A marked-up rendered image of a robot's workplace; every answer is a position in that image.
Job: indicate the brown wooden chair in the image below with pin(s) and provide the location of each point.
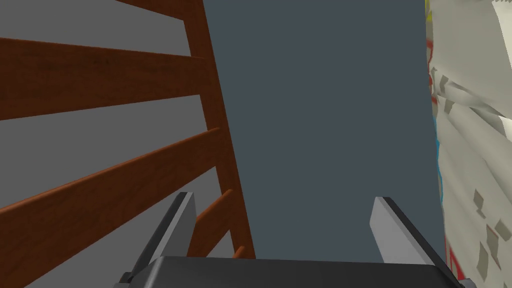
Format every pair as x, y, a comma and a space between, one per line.
100, 80

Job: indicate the white crumpled bag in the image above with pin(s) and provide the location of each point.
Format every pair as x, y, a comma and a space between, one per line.
472, 132

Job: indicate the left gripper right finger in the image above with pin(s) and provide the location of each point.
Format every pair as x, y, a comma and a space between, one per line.
396, 236

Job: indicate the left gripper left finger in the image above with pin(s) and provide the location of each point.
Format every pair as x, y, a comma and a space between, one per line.
172, 232

